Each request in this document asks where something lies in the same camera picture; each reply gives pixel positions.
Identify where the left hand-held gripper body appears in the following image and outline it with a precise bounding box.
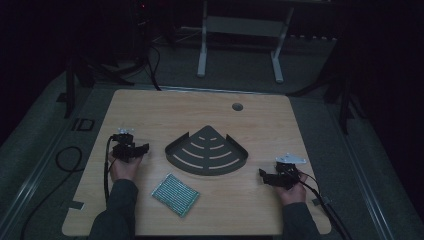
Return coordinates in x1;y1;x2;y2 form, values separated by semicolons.
111;127;144;164

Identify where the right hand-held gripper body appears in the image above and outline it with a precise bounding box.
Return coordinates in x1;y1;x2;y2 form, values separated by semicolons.
265;152;308;192

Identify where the person's left hand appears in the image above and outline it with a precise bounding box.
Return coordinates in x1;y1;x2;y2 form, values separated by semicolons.
107;153;145;184

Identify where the person's right hand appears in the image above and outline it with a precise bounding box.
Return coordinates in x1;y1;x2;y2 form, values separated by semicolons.
275;170;309;206

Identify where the dark slotted corner shelf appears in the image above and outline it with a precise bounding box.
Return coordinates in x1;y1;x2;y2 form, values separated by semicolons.
164;125;250;177

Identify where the black tripod stand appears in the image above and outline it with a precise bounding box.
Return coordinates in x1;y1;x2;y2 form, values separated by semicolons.
63;43;150;120
286;33;368;136

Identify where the white metal stand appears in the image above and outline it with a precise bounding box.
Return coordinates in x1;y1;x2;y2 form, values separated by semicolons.
196;0;296;84

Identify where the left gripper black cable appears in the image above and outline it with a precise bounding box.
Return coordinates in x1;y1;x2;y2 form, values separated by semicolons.
103;135;118;207

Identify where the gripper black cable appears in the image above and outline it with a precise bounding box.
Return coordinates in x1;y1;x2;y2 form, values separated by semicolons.
103;135;118;207
285;164;355;240

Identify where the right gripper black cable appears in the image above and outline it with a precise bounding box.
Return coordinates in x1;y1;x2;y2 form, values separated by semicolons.
285;164;355;240

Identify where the black floor cable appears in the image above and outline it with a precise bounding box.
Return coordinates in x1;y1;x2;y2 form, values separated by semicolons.
19;145;84;240

